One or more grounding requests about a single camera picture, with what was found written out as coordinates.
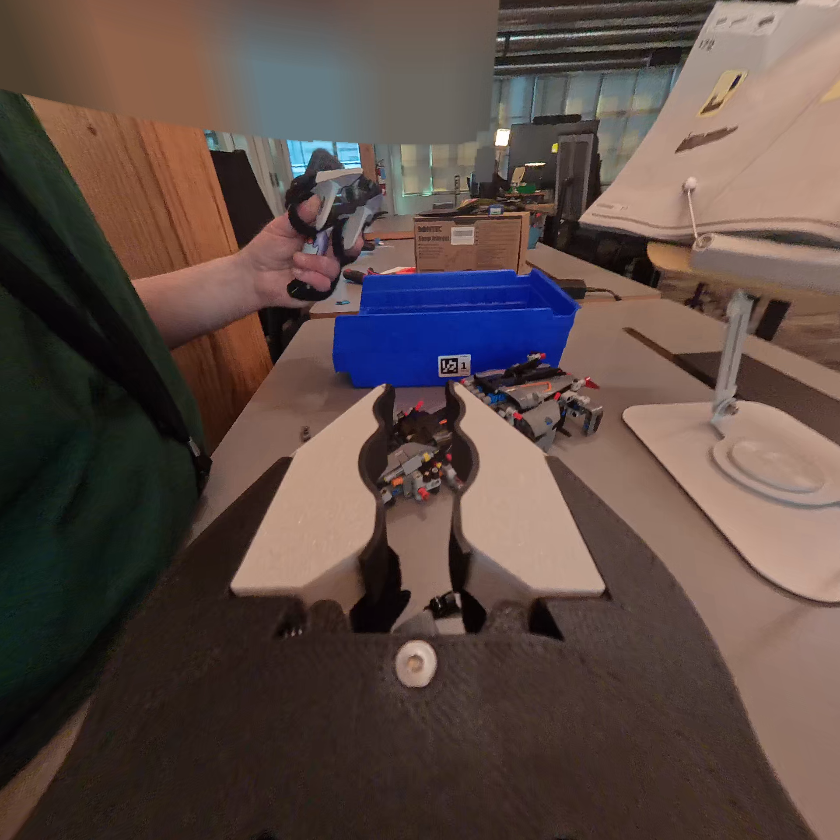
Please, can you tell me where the black computer monitor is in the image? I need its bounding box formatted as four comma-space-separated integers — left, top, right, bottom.
505, 120, 601, 193

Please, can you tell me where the open lego instruction booklet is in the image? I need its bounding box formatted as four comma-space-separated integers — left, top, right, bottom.
577, 0, 840, 249

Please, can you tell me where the person's left forearm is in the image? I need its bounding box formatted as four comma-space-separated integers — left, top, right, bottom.
130, 252, 258, 350

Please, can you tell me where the white metal book stand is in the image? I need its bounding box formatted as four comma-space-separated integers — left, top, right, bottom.
621, 177, 840, 605

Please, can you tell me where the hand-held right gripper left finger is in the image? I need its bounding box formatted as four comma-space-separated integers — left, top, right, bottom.
231, 384, 403, 619

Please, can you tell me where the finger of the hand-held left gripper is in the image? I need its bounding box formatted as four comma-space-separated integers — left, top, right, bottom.
341, 197, 385, 258
312, 168, 365, 232

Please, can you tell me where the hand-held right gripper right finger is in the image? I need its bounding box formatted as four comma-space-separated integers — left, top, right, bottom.
446, 381, 606, 619

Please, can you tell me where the wooden partition panel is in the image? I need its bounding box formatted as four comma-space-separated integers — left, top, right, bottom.
25, 95, 274, 455

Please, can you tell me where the brown cardboard box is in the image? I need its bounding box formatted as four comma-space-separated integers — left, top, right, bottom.
413, 210, 531, 274

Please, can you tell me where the blue plastic bin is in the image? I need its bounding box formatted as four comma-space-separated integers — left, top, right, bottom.
332, 268, 582, 390

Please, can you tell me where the black shoulder strap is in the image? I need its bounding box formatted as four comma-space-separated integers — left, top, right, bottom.
0, 167, 214, 490

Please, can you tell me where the large grey lego model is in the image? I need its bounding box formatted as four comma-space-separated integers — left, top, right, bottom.
458, 351, 605, 454

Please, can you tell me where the person's left hand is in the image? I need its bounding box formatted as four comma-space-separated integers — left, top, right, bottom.
244, 197, 342, 309

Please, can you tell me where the person's green shirt torso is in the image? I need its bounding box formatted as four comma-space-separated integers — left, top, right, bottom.
0, 88, 212, 788

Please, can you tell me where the small grey lego sub-assembly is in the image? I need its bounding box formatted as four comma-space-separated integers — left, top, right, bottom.
377, 399, 475, 508

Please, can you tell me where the black power adapter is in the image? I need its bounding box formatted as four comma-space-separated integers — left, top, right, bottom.
556, 278, 623, 301

